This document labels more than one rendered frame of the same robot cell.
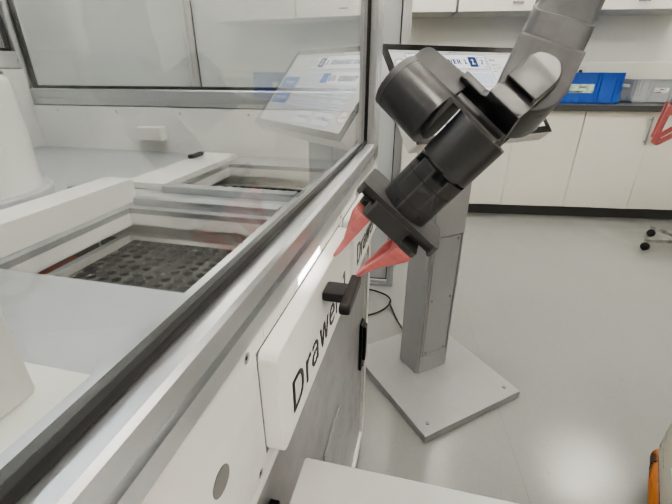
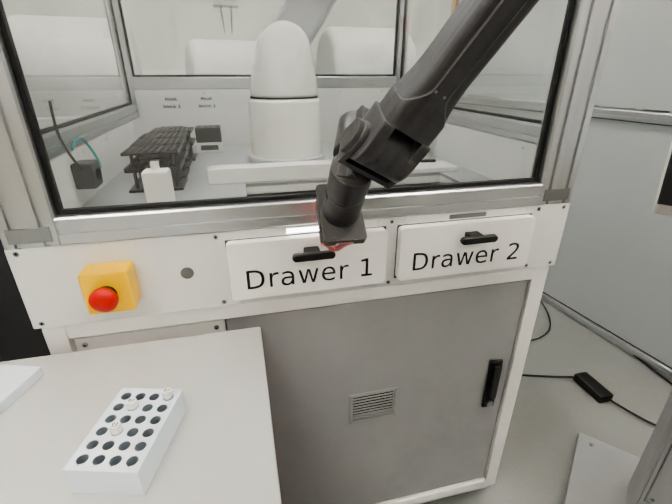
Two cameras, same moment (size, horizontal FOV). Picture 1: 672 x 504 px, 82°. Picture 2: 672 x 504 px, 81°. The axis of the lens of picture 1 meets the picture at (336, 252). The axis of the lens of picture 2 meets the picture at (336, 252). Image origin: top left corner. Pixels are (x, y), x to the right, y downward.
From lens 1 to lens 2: 0.60 m
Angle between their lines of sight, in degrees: 57
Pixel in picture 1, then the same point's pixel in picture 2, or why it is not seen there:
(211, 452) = (181, 255)
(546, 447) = not seen: outside the picture
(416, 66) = (347, 117)
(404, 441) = not seen: outside the picture
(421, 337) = (650, 474)
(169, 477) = (155, 243)
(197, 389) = (175, 225)
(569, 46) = (385, 114)
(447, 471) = not seen: outside the picture
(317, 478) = (249, 333)
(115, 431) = (136, 211)
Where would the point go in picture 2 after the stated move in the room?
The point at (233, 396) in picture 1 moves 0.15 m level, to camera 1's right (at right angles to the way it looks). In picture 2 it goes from (201, 245) to (220, 284)
